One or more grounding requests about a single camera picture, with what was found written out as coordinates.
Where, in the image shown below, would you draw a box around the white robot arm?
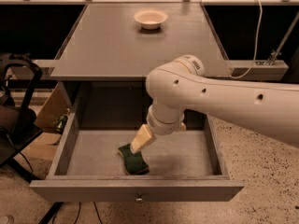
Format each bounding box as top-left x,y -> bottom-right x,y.
131,55 -> 299,153

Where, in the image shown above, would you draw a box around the black chair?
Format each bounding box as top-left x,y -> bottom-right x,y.
0,53 -> 43,183

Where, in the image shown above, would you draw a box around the open grey top drawer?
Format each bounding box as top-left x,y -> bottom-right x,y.
29,81 -> 245,203

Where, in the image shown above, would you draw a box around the round metal drawer knob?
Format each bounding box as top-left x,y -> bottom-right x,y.
135,195 -> 144,203

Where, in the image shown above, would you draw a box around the white paper bowl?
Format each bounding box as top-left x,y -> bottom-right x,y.
134,9 -> 168,30

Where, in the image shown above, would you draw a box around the black floor cables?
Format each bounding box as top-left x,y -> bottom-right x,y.
37,202 -> 104,224

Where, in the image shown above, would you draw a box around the cardboard box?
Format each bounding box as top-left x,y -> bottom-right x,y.
21,84 -> 71,161

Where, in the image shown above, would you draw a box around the green bottle on floor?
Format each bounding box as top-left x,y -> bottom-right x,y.
53,108 -> 70,134

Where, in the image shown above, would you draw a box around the white cable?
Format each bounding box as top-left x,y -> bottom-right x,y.
230,0 -> 263,80

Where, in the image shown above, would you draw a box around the green and yellow sponge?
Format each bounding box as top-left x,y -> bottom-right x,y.
118,144 -> 150,175

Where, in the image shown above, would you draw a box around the grey wooden cabinet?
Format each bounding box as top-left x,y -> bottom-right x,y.
51,3 -> 229,130

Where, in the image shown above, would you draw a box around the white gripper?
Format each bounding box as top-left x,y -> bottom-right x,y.
130,105 -> 187,153

